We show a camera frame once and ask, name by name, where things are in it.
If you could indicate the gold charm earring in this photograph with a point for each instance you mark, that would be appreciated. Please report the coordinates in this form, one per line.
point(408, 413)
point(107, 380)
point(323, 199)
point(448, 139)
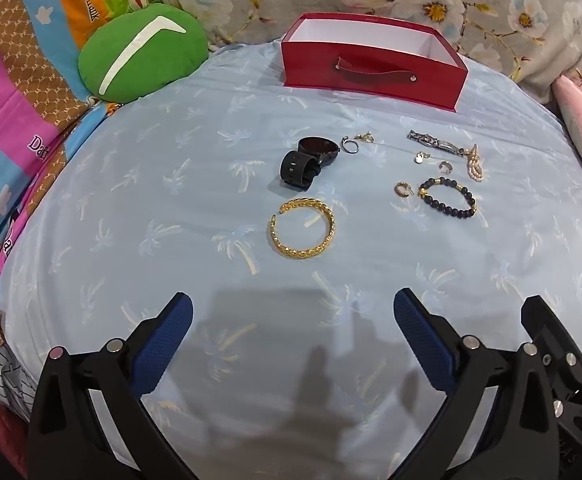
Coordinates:
point(365, 137)

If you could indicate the silver metal watch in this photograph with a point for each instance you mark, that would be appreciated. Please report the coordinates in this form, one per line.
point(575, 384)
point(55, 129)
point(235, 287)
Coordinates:
point(433, 142)

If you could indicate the light blue palm bedsheet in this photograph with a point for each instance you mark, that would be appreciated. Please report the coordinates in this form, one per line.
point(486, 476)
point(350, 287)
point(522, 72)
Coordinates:
point(296, 369)

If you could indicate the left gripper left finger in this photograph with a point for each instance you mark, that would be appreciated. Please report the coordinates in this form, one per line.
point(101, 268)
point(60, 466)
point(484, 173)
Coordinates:
point(66, 439)

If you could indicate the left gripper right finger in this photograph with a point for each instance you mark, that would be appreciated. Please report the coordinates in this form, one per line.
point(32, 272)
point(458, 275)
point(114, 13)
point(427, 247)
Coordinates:
point(520, 439)

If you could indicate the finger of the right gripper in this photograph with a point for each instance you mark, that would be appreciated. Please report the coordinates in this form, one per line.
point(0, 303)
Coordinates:
point(558, 350)

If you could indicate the red jewelry box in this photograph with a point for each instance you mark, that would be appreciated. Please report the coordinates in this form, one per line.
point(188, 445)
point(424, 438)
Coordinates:
point(373, 55)

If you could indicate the gold hoop earring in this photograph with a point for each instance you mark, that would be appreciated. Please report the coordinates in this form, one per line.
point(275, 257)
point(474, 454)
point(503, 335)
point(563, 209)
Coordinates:
point(403, 189)

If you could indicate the green round cushion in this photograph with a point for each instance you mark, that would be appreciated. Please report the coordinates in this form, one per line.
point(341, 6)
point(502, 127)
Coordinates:
point(141, 52)

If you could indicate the small gold disc pendant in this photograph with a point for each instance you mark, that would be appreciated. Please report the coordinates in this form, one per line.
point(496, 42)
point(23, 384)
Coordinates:
point(421, 157)

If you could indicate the gold chain bangle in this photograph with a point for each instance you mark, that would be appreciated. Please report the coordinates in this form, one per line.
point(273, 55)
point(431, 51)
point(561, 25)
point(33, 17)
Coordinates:
point(302, 228)

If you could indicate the black smartwatch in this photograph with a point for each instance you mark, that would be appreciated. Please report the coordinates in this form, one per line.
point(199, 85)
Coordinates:
point(299, 167)

